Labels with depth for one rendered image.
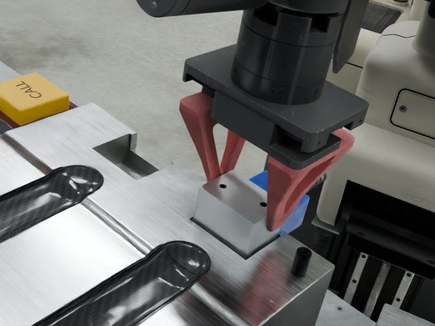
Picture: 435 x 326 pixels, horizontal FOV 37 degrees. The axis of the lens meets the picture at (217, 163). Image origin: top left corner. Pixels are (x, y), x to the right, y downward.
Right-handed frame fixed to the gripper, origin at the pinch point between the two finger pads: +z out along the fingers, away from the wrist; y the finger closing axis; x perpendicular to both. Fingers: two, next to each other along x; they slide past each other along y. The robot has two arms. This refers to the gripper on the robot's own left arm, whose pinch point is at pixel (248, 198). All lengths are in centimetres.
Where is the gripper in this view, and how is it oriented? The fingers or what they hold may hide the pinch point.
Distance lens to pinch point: 45.1
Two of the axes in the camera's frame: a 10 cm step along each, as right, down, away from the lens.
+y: 7.3, 4.8, -4.9
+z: -1.6, 8.2, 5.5
